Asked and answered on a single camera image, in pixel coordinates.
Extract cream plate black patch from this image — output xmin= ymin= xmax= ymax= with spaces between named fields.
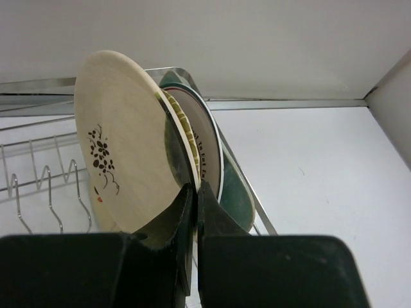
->
xmin=74 ymin=50 xmax=199 ymax=233

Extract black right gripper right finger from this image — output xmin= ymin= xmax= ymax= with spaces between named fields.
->
xmin=197 ymin=182 xmax=369 ymax=307

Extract metal wire dish rack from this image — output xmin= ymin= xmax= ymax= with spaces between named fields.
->
xmin=0 ymin=65 xmax=279 ymax=238

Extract round woven bamboo plate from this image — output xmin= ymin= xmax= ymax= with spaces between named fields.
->
xmin=162 ymin=90 xmax=201 ymax=191

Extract white plate red characters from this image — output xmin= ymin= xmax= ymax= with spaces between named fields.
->
xmin=161 ymin=82 xmax=224 ymax=200

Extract light green divided tray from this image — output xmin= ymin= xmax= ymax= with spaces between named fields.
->
xmin=159 ymin=71 xmax=256 ymax=232

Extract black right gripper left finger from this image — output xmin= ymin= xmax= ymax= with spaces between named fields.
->
xmin=1 ymin=185 xmax=193 ymax=307

